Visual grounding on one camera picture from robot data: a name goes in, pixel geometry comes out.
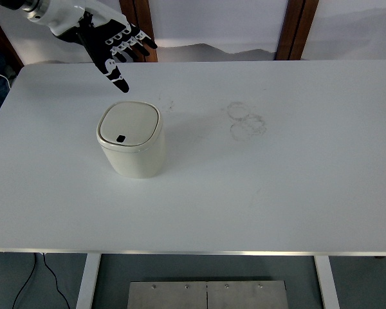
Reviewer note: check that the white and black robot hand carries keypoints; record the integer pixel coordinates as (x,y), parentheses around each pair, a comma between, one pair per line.
(99,38)

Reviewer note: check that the cream plastic lidded trash bin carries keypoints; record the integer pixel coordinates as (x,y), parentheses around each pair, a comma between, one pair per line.
(132,154)

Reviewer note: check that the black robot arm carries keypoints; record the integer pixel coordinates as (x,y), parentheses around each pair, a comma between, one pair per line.
(14,3)

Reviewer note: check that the white table leg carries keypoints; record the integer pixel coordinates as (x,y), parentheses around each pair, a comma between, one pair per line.
(326,283)
(87,283)

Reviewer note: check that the grey metal plate with screws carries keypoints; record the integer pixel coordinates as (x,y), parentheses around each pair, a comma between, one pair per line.
(180,296)

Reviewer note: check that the brown wooden screen frame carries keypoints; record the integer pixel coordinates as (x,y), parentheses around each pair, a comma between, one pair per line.
(288,32)
(0,38)
(127,9)
(144,16)
(304,29)

